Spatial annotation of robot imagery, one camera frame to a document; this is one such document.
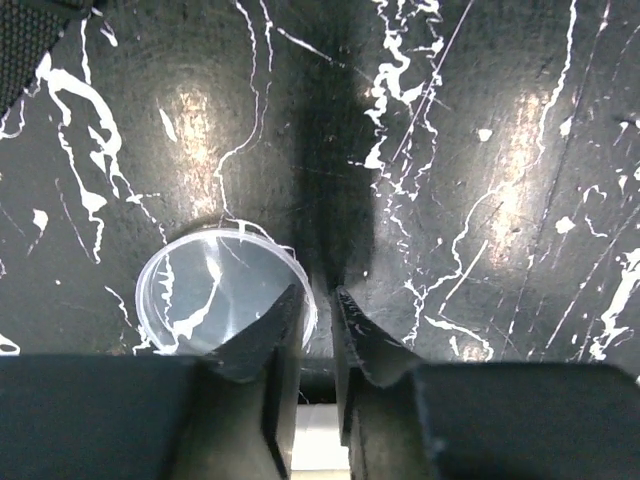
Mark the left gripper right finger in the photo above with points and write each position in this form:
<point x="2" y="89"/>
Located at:
<point x="403" y="417"/>

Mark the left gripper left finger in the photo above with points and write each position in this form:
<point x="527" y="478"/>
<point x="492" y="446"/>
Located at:
<point x="229" y="414"/>

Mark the clear plastic tube lid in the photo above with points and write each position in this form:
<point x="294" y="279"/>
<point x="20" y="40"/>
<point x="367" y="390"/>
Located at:
<point x="203" y="288"/>

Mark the blue racket bag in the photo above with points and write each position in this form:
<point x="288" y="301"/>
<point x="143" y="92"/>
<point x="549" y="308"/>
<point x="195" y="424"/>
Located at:
<point x="29" y="29"/>

